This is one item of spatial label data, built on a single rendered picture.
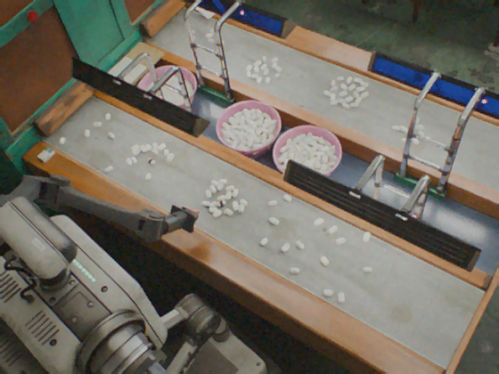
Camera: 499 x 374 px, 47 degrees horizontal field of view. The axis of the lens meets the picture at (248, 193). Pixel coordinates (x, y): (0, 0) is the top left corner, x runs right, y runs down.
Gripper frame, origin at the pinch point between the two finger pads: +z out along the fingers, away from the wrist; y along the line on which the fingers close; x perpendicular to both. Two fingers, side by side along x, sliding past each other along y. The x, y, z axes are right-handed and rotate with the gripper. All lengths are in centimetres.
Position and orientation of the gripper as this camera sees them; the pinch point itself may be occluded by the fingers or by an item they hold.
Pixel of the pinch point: (197, 213)
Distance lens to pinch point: 202.5
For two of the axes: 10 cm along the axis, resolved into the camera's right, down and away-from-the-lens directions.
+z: 5.1, -1.9, 8.4
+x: -2.7, 8.9, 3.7
